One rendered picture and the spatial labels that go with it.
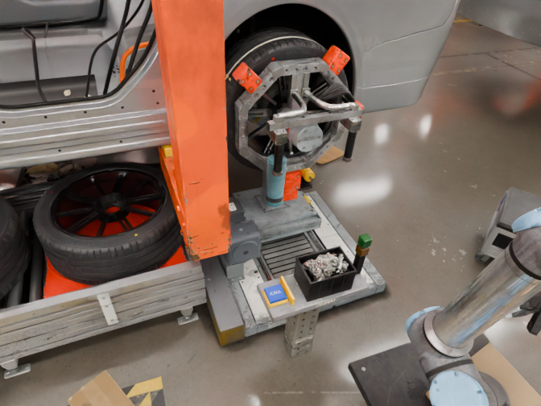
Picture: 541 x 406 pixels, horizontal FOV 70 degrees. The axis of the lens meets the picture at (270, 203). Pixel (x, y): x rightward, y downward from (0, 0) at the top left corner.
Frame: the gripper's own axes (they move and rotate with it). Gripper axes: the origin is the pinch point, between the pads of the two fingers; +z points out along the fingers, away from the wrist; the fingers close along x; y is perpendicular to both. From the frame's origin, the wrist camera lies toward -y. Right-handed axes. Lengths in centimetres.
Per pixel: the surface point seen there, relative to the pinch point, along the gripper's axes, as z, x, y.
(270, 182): 77, -12, 62
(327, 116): 43, -4, 83
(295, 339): 77, -1, -8
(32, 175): 265, -35, 107
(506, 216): -21, -93, 17
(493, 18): -57, -235, 160
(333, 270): 50, 11, 23
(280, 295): 70, 18, 18
